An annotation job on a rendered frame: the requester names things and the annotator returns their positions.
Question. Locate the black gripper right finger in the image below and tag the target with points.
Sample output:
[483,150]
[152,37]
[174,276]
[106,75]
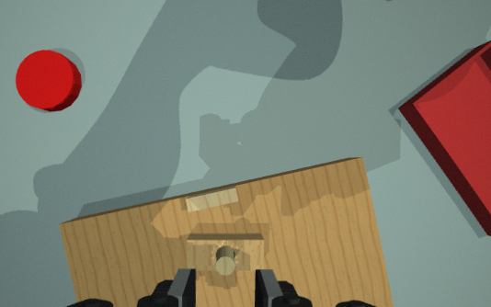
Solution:
[270,293]

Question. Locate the red open tray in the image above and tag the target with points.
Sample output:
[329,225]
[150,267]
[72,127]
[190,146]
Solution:
[460,112]

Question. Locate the beige cylinder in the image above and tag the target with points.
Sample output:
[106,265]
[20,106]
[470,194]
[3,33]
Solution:
[225,260]

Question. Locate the light brown wooden board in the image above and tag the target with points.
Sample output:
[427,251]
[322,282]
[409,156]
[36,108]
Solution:
[318,224]

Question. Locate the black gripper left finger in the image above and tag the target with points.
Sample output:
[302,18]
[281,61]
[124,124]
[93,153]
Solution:
[182,293]

